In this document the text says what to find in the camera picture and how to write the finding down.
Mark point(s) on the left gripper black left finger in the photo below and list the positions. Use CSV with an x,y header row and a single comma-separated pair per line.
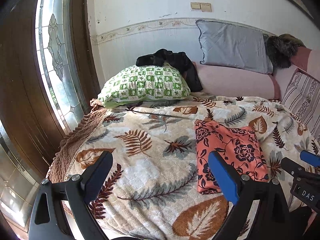
x,y
48,218

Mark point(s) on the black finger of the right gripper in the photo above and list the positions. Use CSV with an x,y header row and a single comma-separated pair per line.
x,y
291,167

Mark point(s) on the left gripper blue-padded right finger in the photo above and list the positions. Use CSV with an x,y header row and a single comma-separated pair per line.
x,y
272,218

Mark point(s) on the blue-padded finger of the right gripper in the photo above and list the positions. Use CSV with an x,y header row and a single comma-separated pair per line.
x,y
313,160

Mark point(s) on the orange floral garment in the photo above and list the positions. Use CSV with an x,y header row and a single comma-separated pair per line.
x,y
238,147

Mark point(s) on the striped pillow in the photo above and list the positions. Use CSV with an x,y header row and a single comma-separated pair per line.
x,y
302,99

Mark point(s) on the leaf-pattern fleece blanket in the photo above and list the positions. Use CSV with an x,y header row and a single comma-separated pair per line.
x,y
151,190

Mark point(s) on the pink quilted bolster cushion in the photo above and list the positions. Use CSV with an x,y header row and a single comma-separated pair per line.
x,y
234,82

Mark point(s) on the dark furry cushion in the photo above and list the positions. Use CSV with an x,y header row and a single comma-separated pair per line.
x,y
281,48

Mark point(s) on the stained glass window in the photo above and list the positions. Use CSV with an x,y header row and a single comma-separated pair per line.
x,y
57,63

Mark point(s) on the green white patterned pillow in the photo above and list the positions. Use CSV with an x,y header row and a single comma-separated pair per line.
x,y
146,83

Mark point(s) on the grey pillow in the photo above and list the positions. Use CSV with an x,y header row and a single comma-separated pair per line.
x,y
229,45

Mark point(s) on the black garment on pillow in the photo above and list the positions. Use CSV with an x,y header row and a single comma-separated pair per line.
x,y
179,61

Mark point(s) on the dark wooden door frame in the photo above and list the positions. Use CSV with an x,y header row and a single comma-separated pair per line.
x,y
26,113

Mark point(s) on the beige wall switch plate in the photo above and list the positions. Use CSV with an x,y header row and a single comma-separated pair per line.
x,y
204,7

